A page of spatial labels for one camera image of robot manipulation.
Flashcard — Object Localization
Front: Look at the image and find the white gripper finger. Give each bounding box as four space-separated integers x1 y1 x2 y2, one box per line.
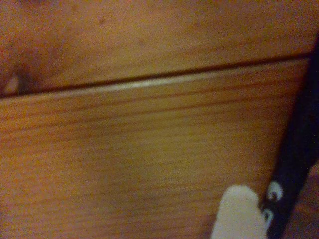
210 184 269 239

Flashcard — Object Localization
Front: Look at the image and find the black pen with red end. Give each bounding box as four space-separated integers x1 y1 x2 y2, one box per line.
259 34 319 239

